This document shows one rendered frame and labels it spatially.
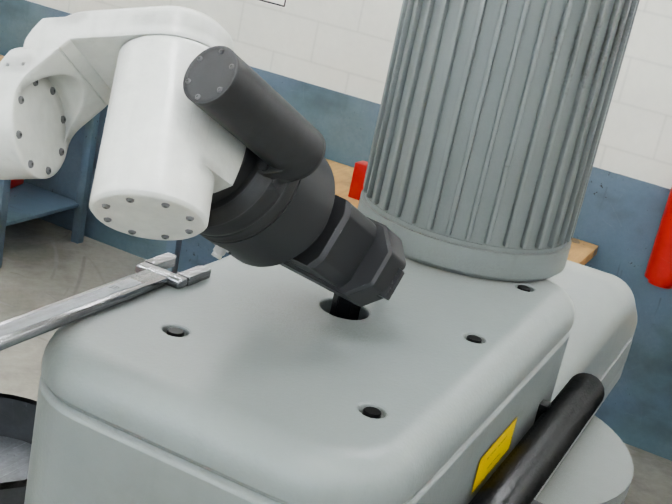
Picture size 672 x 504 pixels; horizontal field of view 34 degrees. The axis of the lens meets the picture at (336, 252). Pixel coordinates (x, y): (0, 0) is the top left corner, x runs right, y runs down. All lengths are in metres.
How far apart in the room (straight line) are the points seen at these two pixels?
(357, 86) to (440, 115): 4.50
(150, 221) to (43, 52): 0.12
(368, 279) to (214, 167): 0.17
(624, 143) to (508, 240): 4.11
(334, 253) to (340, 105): 4.76
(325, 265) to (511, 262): 0.28
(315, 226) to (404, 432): 0.14
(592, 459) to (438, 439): 0.80
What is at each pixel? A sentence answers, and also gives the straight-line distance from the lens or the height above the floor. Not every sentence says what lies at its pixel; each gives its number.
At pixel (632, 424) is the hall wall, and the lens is 5.34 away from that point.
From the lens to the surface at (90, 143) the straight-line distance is 6.14.
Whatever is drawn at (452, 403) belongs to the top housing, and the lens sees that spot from 0.72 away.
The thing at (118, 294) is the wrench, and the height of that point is 1.90.
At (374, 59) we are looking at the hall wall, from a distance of 5.39.
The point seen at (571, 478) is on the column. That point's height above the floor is 1.56.
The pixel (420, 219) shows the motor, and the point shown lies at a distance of 0.95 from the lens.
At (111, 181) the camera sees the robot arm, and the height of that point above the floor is 2.02.
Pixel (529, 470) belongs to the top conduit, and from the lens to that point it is 0.85.
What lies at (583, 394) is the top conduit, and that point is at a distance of 1.01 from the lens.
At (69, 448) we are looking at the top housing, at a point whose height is 1.83.
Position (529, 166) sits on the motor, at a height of 1.99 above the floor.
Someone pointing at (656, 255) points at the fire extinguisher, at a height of 0.93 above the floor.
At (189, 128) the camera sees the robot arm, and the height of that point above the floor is 2.05.
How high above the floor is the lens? 2.19
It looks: 18 degrees down
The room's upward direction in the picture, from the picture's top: 12 degrees clockwise
